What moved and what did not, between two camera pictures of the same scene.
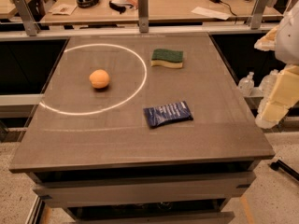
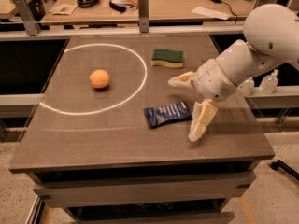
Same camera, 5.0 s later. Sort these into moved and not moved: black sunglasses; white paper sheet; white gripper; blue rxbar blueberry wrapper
Moved: white gripper
Not moved: blue rxbar blueberry wrapper; black sunglasses; white paper sheet
